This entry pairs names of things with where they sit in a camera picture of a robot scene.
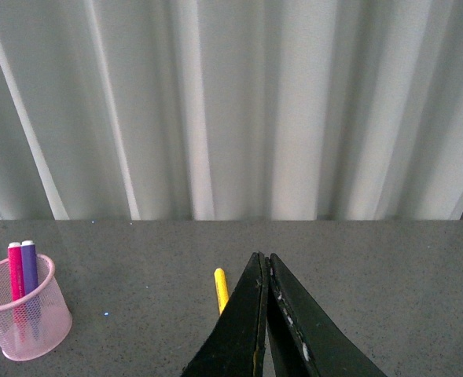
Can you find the pink highlighter pen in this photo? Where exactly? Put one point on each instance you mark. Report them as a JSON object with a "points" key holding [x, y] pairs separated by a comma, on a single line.
{"points": [[17, 289]]}

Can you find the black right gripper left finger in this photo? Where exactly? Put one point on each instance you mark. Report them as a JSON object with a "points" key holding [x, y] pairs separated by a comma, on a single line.
{"points": [[236, 345]]}

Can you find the white pleated curtain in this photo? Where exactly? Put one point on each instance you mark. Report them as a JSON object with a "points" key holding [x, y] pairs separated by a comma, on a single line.
{"points": [[222, 110]]}

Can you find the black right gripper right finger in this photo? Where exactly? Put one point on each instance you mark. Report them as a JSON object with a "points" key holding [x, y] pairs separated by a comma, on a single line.
{"points": [[304, 341]]}

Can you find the pink mesh cup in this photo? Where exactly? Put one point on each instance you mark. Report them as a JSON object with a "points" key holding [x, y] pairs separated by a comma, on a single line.
{"points": [[55, 321]]}

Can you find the purple highlighter pen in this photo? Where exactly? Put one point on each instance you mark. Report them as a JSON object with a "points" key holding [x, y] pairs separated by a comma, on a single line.
{"points": [[31, 282]]}

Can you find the yellow highlighter pen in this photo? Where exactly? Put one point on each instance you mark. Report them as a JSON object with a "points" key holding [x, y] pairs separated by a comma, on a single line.
{"points": [[221, 288]]}

